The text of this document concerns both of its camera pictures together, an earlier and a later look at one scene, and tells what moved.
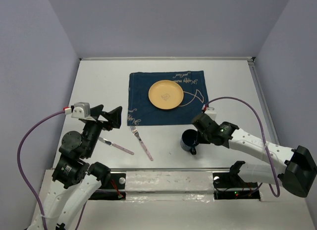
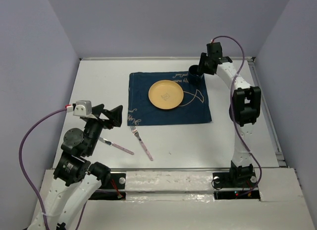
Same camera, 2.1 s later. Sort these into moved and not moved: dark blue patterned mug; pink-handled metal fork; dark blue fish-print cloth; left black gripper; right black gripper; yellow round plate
Moved: right black gripper; dark blue patterned mug
Not moved: dark blue fish-print cloth; yellow round plate; left black gripper; pink-handled metal fork
